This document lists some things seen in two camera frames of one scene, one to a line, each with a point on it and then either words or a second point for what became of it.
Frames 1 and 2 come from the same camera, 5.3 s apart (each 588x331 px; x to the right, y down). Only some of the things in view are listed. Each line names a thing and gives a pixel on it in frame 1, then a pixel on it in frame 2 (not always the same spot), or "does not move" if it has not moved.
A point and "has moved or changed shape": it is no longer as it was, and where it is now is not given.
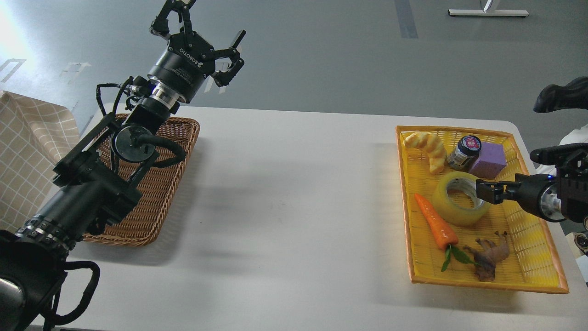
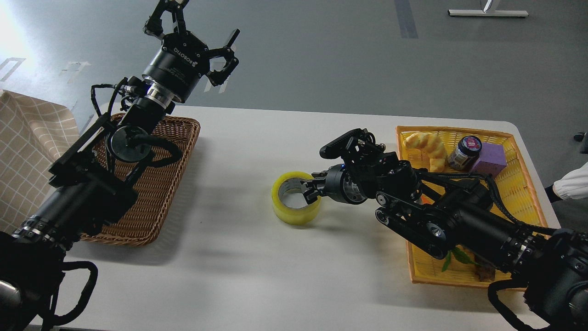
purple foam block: x=491 y=161 does not move
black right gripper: x=539 y=193 → x=340 y=185
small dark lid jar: x=466 y=153 does not move
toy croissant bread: x=433 y=145 does not move
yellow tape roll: x=466 y=182 has moved or changed shape
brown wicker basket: x=139 y=226 does not move
